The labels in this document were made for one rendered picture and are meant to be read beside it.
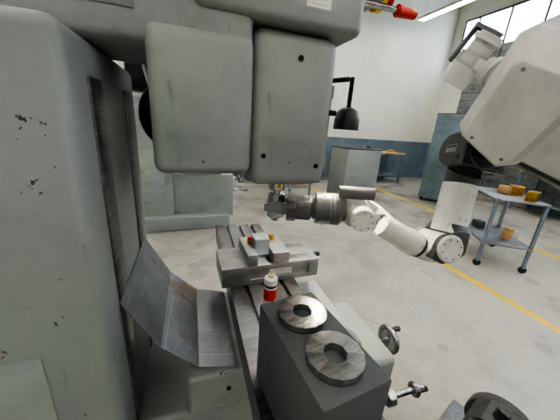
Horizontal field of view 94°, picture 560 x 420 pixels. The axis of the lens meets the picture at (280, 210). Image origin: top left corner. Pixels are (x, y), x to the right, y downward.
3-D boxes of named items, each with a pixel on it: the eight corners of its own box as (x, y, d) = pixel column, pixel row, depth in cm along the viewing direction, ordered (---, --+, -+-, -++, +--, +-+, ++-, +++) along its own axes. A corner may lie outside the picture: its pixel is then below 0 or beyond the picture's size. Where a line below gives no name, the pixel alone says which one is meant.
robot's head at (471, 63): (474, 97, 64) (447, 78, 68) (514, 53, 58) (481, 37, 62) (464, 93, 60) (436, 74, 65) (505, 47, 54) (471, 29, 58)
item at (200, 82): (233, 158, 78) (235, 61, 70) (251, 175, 56) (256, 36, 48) (165, 157, 72) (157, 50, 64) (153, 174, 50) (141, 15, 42)
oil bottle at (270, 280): (273, 295, 83) (276, 265, 80) (277, 303, 80) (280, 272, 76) (262, 297, 82) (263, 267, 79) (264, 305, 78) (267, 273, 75)
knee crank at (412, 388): (419, 383, 107) (423, 372, 105) (432, 397, 102) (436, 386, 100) (375, 397, 100) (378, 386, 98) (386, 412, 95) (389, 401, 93)
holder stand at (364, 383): (303, 357, 62) (312, 285, 56) (370, 462, 43) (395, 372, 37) (255, 375, 57) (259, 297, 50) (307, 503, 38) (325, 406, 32)
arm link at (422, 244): (372, 236, 79) (422, 264, 82) (392, 243, 69) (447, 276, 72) (391, 205, 79) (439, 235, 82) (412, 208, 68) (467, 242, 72)
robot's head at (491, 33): (479, 79, 62) (460, 67, 67) (514, 40, 56) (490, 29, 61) (462, 71, 60) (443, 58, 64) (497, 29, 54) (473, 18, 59)
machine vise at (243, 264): (300, 255, 110) (302, 232, 107) (317, 274, 97) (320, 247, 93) (216, 265, 98) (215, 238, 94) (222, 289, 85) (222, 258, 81)
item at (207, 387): (311, 302, 113) (314, 278, 109) (357, 373, 81) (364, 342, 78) (189, 322, 97) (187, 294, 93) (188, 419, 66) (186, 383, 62)
